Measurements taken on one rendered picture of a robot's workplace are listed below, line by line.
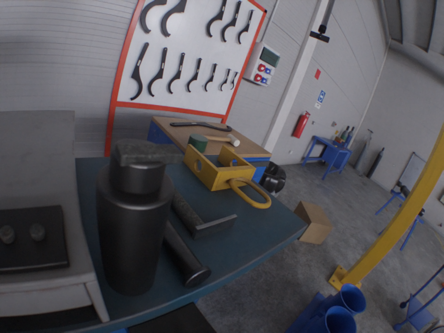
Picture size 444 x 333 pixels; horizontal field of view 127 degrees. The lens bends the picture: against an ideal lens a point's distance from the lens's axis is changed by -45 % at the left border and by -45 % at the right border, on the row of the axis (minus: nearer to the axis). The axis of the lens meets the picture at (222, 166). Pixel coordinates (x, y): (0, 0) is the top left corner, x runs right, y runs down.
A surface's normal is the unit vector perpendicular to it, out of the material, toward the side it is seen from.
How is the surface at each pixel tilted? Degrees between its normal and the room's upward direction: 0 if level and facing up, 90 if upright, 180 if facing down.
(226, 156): 90
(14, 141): 0
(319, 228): 90
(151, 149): 0
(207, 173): 90
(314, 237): 90
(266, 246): 0
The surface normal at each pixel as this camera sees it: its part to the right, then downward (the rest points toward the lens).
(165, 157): 0.60, 0.52
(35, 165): 0.33, -0.85
